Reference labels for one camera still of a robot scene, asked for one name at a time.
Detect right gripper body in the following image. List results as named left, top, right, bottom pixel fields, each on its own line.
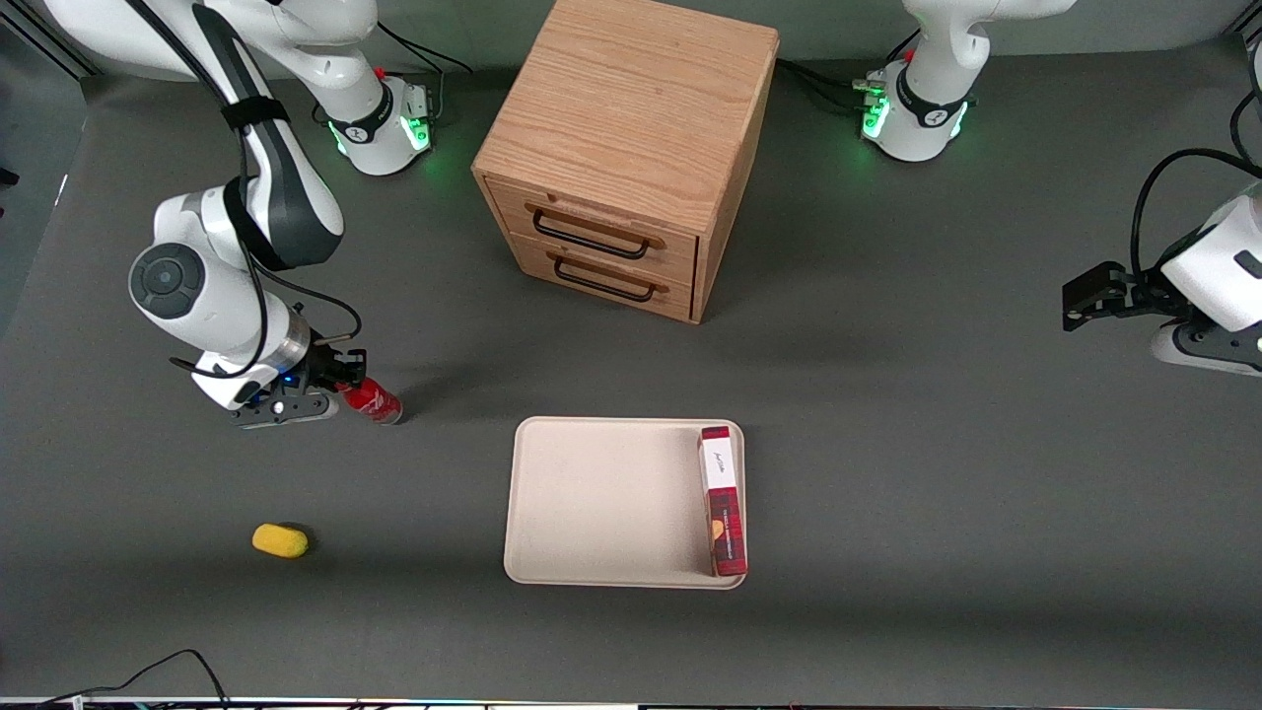
left=191, top=339, right=342, bottom=411

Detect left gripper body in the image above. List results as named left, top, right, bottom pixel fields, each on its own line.
left=1160, top=192, right=1262, bottom=333

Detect red coke bottle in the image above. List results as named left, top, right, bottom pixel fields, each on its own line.
left=338, top=378, right=404, bottom=426

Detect beige rectangular tray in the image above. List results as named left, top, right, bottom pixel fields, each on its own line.
left=503, top=416, right=747, bottom=591

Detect yellow sponge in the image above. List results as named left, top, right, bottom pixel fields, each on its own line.
left=251, top=523, right=310, bottom=560

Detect wooden drawer cabinet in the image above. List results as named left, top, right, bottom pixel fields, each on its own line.
left=471, top=0, right=781, bottom=325

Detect red tartan cookie box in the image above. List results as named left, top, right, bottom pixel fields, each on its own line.
left=697, top=425, right=749, bottom=578

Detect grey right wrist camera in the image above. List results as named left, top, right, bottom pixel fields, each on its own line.
left=230, top=390, right=343, bottom=431

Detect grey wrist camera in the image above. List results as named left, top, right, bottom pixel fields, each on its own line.
left=1148, top=320, right=1262, bottom=378
left=230, top=390, right=343, bottom=431

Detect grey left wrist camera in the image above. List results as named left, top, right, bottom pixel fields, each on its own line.
left=1148, top=320, right=1262, bottom=378

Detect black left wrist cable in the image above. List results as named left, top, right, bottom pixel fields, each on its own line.
left=1131, top=148, right=1262, bottom=289

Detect black looped cable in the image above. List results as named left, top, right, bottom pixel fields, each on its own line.
left=1229, top=89, right=1262, bottom=165

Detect black drawer handle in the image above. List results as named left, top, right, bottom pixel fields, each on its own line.
left=525, top=201, right=666, bottom=262
left=547, top=250, right=669, bottom=305

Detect black cable at table edge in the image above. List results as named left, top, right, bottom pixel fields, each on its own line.
left=35, top=648, right=231, bottom=710

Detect black right arm base cable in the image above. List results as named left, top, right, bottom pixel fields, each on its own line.
left=375, top=22, right=475, bottom=125

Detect black arm base cable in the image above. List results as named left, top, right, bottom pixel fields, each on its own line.
left=375, top=22, right=475, bottom=125
left=776, top=30, right=923, bottom=115

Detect black left arm base cable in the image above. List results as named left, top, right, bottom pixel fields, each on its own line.
left=776, top=30, right=923, bottom=115

